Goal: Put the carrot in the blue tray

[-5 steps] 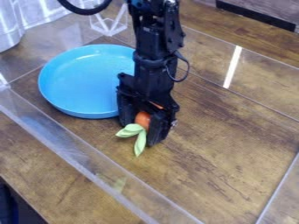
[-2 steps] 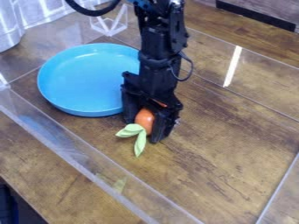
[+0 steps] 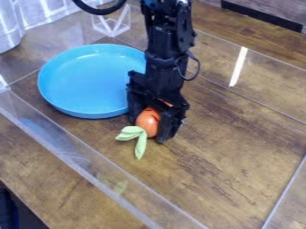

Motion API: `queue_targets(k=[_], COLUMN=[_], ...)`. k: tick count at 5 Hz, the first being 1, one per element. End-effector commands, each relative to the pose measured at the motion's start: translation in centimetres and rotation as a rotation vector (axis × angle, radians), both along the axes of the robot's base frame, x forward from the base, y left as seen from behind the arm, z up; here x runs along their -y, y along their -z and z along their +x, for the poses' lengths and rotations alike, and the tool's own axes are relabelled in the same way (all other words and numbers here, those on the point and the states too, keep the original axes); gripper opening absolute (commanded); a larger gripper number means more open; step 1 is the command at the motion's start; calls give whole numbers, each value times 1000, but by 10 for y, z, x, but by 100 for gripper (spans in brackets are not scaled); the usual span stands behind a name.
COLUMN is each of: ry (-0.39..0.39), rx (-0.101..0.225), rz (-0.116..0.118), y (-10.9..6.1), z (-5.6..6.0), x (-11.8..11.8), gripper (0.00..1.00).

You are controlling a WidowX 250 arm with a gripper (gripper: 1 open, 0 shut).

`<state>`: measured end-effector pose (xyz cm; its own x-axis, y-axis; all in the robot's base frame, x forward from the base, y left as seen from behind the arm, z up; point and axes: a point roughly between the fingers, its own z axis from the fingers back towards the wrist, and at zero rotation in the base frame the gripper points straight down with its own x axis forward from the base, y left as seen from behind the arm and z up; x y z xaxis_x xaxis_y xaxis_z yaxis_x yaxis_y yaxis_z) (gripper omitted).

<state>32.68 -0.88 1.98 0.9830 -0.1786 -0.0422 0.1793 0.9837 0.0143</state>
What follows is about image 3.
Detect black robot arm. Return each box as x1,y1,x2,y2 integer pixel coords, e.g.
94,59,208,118
127,0,197,143

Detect blue round plastic tray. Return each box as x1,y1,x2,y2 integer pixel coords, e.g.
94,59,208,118
38,44,146,119

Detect black cable loop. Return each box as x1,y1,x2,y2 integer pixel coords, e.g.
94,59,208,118
71,0,202,82

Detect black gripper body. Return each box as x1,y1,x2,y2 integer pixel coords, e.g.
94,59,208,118
127,52,189,110

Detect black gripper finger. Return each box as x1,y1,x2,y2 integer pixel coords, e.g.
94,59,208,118
127,90,147,123
155,106,188,143

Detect clear acrylic triangular bracket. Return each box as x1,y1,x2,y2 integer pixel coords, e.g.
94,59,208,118
91,4,131,38

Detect dark baseboard strip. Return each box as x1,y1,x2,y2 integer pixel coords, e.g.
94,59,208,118
221,0,302,33

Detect orange toy carrot green leaves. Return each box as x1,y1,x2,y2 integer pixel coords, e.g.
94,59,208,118
117,107,161,160

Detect white grey patterned curtain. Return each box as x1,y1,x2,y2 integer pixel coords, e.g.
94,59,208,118
0,0,115,55

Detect clear acrylic enclosure panel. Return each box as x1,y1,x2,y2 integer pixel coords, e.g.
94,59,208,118
0,87,209,229

